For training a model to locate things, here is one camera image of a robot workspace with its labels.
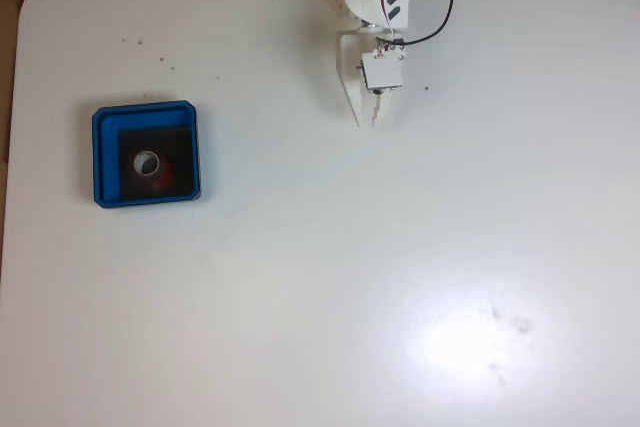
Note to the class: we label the white square camera box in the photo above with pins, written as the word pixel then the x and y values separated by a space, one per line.
pixel 382 71

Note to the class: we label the blue square box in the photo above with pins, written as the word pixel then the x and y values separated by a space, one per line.
pixel 107 157

